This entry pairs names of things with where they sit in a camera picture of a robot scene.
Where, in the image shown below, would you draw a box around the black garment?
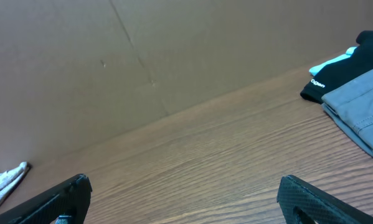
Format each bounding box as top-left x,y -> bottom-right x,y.
300,30 -> 373,104

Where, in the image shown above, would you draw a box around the light blue garment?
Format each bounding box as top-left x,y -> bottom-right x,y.
309,47 -> 357,76

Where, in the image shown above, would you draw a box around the beige shorts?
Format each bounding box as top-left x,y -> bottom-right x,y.
0,162 -> 30,205

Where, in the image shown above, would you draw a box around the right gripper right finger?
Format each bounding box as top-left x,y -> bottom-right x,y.
276,175 -> 373,224

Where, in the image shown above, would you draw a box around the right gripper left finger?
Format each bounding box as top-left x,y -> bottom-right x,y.
0,174 -> 92,224

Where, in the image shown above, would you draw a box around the grey shorts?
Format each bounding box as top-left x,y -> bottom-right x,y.
321,69 -> 373,157

